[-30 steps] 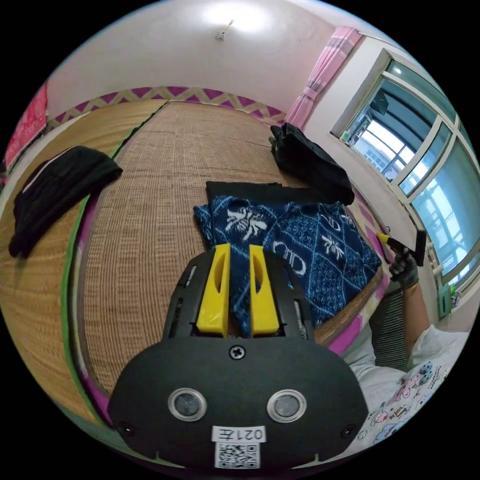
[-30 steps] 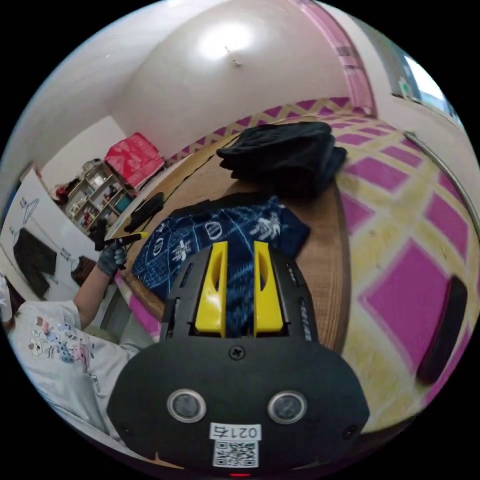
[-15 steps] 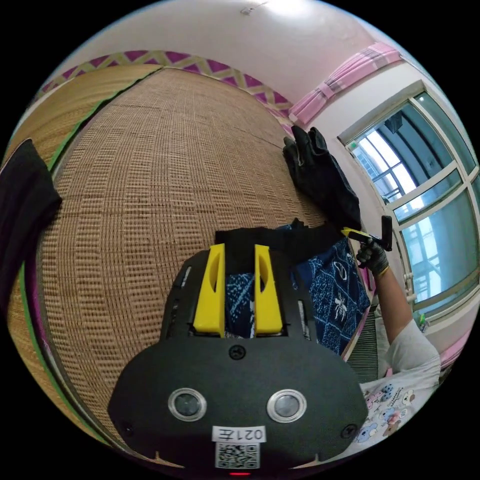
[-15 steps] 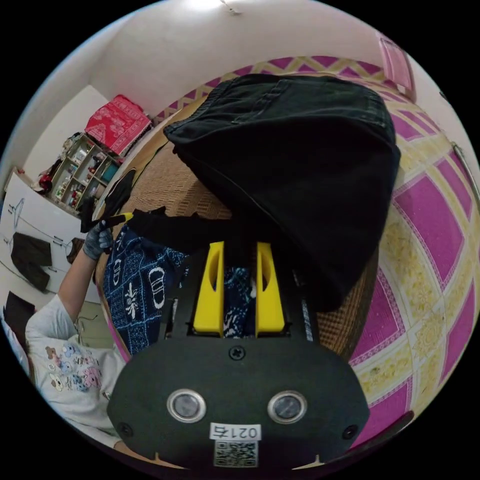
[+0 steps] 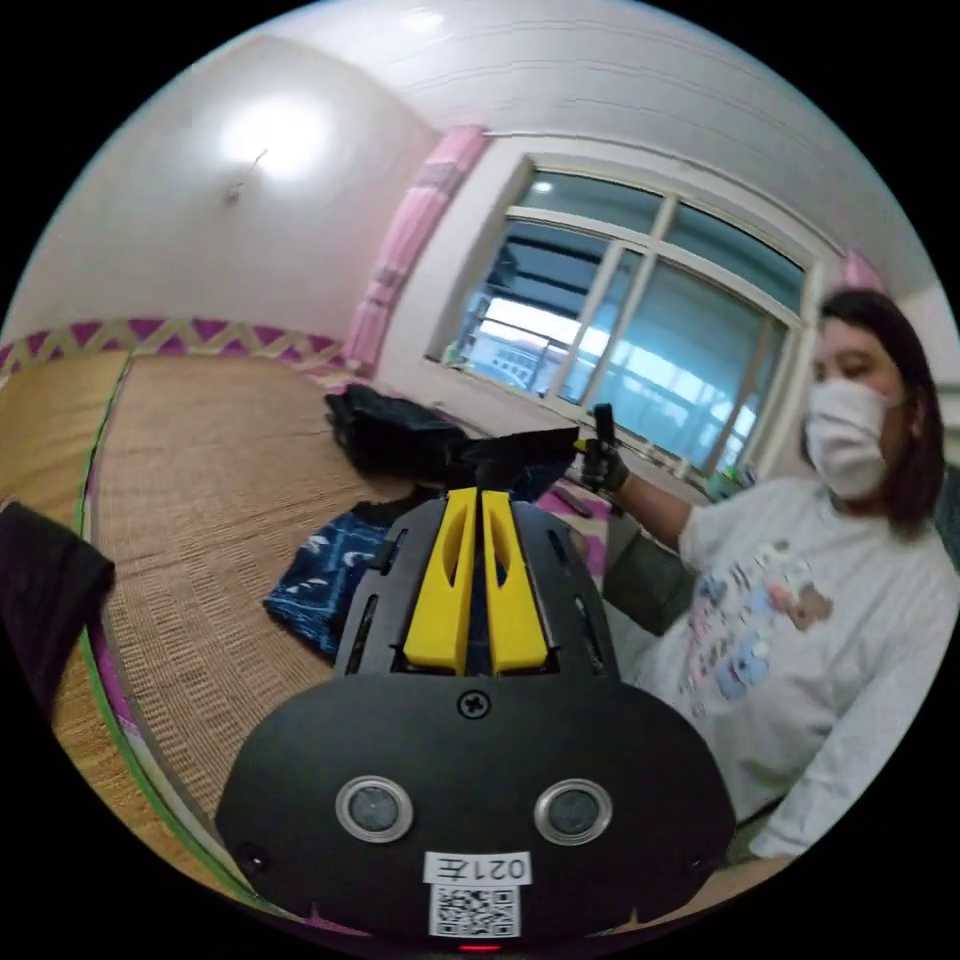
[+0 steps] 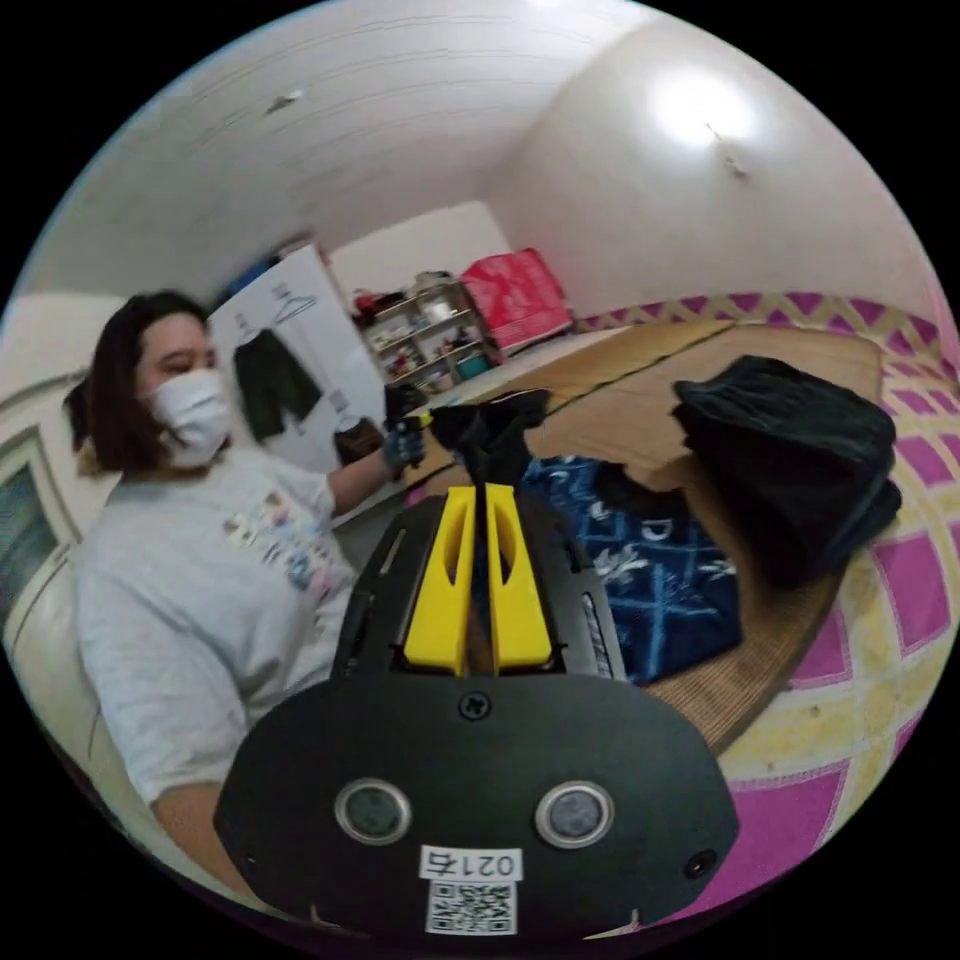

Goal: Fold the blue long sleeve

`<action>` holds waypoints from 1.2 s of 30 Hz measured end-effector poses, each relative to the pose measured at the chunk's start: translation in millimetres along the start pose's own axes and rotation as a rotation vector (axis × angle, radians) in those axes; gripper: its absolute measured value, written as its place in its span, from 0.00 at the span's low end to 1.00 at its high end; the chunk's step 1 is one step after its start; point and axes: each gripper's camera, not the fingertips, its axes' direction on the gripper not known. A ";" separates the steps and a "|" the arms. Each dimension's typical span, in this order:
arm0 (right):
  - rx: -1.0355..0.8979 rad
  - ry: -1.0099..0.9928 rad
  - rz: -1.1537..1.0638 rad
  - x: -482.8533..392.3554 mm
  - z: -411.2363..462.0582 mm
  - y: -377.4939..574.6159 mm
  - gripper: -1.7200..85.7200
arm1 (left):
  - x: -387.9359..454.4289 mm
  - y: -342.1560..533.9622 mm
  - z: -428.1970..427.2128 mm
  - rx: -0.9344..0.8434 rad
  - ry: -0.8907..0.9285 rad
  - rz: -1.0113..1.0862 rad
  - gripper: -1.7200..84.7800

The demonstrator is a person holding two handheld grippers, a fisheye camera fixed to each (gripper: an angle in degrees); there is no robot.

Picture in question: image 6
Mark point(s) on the pile of clothes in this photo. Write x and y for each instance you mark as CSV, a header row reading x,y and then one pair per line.
x,y
787,465

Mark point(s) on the red patterned carton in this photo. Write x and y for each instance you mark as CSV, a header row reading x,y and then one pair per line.
x,y
517,300

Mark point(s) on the blue printed long sleeve shirt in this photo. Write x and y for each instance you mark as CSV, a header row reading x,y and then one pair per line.
x,y
660,592

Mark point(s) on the open shelf with items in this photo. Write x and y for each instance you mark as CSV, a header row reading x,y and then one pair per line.
x,y
429,334

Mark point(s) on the person's right forearm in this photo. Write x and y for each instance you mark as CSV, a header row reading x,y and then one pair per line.
x,y
196,832

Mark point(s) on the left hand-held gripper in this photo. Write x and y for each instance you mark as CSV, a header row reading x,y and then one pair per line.
x,y
403,409

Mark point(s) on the window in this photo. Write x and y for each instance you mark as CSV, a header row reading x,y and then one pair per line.
x,y
22,517

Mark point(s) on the bed with woven mat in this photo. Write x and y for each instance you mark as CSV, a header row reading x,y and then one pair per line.
x,y
862,660

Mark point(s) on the white cupboard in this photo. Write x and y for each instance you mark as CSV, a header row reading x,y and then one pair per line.
x,y
330,330

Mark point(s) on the dark hanging garment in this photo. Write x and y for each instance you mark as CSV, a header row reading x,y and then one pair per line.
x,y
274,386

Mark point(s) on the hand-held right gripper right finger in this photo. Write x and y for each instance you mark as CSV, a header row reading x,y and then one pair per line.
x,y
521,607

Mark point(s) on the person's left forearm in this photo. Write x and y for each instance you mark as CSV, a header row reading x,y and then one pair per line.
x,y
358,486

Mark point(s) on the person's body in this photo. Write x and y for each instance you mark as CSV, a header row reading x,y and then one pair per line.
x,y
202,570

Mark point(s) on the person's left hand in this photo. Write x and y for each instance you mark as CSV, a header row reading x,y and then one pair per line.
x,y
401,451

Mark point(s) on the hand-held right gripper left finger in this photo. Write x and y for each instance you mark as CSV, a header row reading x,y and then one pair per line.
x,y
441,600

